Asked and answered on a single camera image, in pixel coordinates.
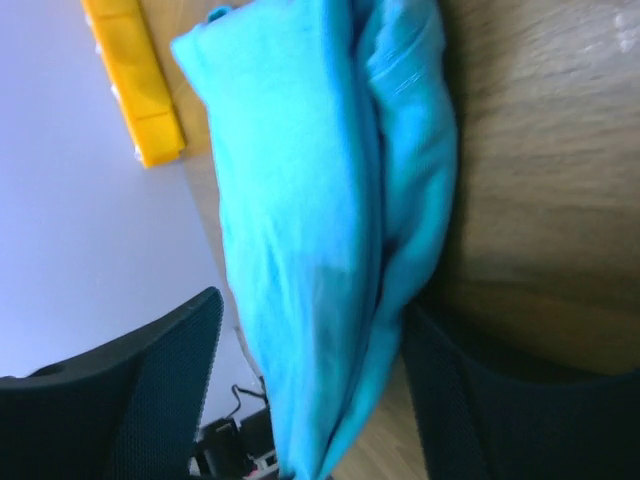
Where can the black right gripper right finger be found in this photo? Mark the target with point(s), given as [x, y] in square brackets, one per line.
[487, 410]

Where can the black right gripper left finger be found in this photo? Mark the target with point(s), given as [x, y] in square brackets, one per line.
[128, 409]

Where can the cyan blue t-shirt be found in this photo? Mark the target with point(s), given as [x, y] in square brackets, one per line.
[335, 150]

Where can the yellow plastic bin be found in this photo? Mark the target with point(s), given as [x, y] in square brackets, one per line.
[124, 44]

